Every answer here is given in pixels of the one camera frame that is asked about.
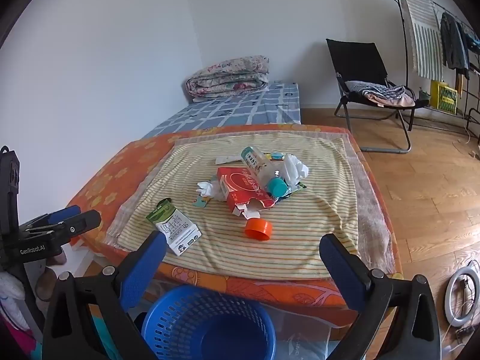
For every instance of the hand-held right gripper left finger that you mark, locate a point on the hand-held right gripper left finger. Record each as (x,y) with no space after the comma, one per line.
(144,266)

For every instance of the blue green snack wrapper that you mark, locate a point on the blue green snack wrapper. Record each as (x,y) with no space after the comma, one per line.
(296,189)

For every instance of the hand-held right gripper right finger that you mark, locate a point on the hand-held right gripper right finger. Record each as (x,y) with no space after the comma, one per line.
(339,270)

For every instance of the red paper carton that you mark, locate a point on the red paper carton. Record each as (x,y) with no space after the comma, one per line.
(243,187)

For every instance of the small colourful wrapper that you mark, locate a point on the small colourful wrapper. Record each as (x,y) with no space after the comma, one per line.
(275,155)

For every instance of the folded floral quilt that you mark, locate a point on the folded floral quilt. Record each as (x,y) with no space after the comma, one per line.
(228,78)

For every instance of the yellow plastic crate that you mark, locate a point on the yellow plastic crate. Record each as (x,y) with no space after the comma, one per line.
(444,97)

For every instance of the blue plastic basket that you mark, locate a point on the blue plastic basket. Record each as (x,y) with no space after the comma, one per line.
(210,330)

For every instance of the black folding chair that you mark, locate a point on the black folding chair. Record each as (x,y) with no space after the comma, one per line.
(356,60)

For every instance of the dark hanging jacket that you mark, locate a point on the dark hanging jacket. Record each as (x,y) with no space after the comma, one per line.
(453,45)

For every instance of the large white tissue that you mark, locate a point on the large white tissue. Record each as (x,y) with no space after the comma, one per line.
(296,168)

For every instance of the bed with blue plaid sheet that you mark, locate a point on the bed with blue plaid sheet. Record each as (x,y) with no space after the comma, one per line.
(240,108)

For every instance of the black drying rack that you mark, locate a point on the black drying rack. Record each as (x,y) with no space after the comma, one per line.
(407,45)

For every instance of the clear plastic bag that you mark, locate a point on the clear plastic bag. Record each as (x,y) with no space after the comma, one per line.
(303,337)

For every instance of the teal cloth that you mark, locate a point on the teal cloth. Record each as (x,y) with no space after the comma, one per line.
(98,330)

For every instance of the orange patterned blanket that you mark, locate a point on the orange patterned blanket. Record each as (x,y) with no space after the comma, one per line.
(123,168)

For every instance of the yellow striped cloth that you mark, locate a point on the yellow striped cloth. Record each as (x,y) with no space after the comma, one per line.
(292,232)

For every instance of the grey striped hanging towel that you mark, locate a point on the grey striped hanging towel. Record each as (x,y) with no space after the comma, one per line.
(422,33)

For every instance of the blue hanging garment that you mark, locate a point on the blue hanging garment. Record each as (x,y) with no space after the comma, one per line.
(473,41)

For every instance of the person's left hand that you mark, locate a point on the person's left hand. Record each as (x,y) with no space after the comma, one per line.
(57,258)

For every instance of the pile of clothes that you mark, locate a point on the pile of clothes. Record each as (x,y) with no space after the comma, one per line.
(378,92)

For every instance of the orange green snack wrapper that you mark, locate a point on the orange green snack wrapper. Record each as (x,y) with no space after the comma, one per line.
(200,201)

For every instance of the clear bottle with teal cap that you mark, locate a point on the clear bottle with teal cap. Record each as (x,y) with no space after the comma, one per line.
(258,165)

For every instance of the green white snack packet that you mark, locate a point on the green white snack packet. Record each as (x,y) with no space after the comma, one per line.
(176,228)

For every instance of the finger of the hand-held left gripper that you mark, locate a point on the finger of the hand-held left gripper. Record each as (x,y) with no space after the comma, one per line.
(63,213)
(84,223)

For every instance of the orange bottle cap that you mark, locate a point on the orange bottle cap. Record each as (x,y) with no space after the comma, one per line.
(258,228)

